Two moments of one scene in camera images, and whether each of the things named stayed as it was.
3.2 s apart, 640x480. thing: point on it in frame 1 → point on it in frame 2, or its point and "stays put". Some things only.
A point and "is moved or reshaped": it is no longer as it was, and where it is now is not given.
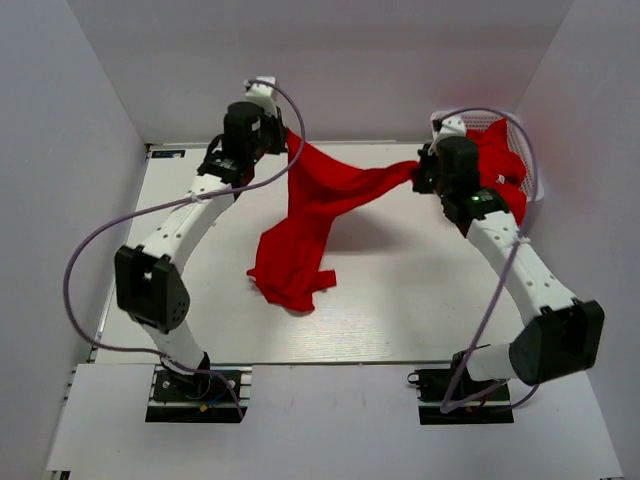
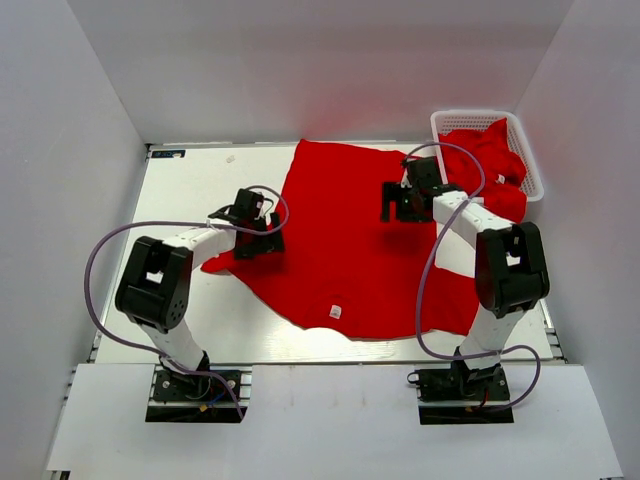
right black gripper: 428,157 → 394,191
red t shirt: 289,267 is moved or reshaped
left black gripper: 278,129 → 271,242
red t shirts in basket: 501,166 stays put
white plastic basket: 478,119 stays put
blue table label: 167,153 stays put
